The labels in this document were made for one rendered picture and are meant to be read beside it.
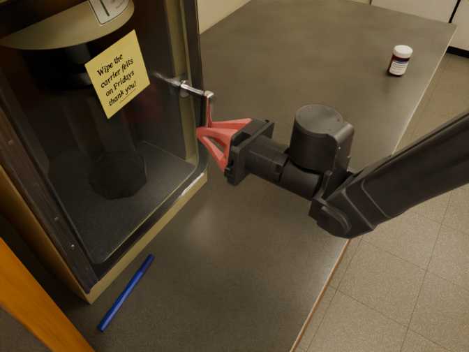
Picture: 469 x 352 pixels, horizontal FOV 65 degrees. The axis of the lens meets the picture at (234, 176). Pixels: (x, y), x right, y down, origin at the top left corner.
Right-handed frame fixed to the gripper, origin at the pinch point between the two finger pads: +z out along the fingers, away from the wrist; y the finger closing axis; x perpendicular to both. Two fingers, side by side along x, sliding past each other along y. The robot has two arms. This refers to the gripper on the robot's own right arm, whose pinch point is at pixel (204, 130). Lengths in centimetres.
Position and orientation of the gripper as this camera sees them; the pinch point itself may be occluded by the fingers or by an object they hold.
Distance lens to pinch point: 57.7
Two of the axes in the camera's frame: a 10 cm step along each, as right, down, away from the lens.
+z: -8.4, -4.0, 3.7
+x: -1.0, 7.8, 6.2
